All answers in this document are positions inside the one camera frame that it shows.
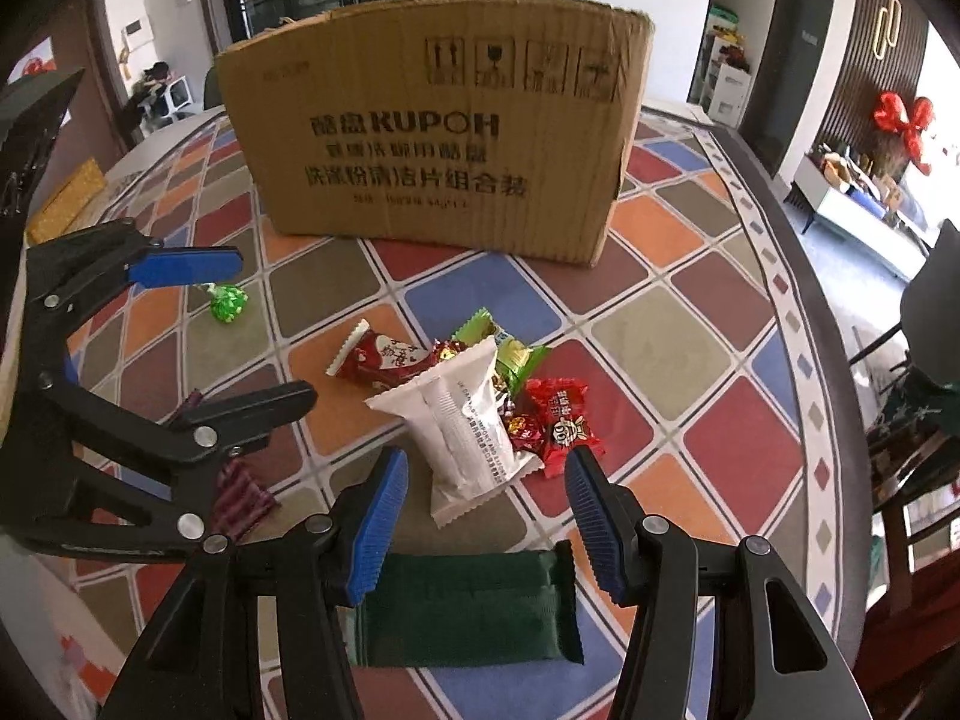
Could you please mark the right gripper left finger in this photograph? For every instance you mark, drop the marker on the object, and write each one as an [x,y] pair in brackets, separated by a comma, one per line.
[198,656]

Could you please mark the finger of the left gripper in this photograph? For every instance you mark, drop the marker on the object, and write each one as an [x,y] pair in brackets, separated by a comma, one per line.
[242,424]
[186,266]

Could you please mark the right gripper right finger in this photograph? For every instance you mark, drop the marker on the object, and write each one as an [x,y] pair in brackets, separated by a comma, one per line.
[772,656]

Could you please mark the green wrapped lollipop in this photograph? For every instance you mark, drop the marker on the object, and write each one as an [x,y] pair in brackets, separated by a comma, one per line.
[226,302]

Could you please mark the maroon striped snack packet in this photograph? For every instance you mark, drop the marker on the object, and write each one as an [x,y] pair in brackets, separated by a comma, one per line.
[214,495]

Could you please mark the red white candy bar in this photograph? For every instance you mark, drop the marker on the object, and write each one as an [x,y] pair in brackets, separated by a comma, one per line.
[377,360]

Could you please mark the grey chair behind table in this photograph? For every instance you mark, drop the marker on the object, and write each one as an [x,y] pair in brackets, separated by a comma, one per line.
[211,96]

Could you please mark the dark green snack packet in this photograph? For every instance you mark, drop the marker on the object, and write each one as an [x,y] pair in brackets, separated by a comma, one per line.
[469,611]

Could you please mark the white snack packet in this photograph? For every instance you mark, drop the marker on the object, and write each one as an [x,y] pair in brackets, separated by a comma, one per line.
[451,410]

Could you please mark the dark wooden chair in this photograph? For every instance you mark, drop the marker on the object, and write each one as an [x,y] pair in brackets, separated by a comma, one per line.
[913,449]

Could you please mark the red paper door poster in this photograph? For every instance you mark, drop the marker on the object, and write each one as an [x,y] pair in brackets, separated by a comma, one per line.
[39,59]

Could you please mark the green yellow candy packet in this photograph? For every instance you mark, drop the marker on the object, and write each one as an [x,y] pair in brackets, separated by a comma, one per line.
[516,361]

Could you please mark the colourful checkered tablecloth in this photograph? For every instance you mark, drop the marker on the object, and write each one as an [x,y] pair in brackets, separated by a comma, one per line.
[715,382]

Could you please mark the red wrapped candy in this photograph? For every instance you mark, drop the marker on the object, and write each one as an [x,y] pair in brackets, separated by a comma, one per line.
[551,420]

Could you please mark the brown cardboard box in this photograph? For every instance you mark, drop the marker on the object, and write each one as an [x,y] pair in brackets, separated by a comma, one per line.
[486,124]

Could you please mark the dark grey chair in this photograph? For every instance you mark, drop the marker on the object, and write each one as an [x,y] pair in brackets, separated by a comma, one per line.
[930,314]

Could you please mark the white tv cabinet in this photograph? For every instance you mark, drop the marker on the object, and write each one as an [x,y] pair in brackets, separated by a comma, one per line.
[894,249]

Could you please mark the red bow decoration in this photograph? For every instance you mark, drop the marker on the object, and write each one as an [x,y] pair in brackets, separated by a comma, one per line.
[892,115]

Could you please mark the white shelf with items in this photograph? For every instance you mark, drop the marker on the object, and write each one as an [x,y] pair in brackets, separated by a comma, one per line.
[722,77]

